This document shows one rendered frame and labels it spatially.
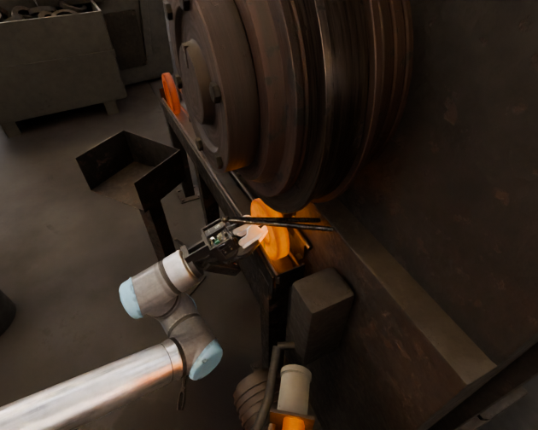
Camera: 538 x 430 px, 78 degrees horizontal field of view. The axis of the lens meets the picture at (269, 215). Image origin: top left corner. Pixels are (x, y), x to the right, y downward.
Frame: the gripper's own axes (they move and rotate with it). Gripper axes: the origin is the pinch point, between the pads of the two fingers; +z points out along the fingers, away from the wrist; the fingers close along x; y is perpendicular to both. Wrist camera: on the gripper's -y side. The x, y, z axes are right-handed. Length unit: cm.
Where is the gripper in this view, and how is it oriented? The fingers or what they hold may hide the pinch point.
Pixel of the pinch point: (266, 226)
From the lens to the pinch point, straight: 80.7
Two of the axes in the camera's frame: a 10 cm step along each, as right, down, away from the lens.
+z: 8.6, -5.1, 0.8
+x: -4.3, -6.3, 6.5
